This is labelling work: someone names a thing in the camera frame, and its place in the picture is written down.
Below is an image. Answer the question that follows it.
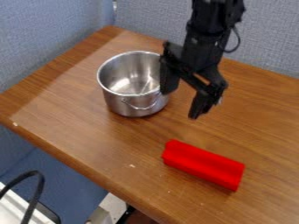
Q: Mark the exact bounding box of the metal pot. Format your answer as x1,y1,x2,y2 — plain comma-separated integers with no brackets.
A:
97,51,169,117

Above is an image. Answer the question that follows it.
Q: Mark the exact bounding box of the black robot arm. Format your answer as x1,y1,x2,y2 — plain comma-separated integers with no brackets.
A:
160,0,245,119

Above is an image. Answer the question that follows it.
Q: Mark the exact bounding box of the red block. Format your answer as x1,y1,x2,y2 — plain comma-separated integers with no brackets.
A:
161,140,245,192

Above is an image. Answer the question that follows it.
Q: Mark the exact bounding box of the black cable loop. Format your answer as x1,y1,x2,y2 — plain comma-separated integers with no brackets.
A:
0,170,45,224

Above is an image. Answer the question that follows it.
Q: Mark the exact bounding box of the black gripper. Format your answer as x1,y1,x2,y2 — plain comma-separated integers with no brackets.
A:
160,29,229,119

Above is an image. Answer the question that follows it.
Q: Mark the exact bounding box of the white table leg bracket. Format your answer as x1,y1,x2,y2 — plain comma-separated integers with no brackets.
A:
84,193,136,224

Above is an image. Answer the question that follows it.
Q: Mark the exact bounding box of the white box under table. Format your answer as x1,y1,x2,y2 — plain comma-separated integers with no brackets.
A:
0,190,61,224

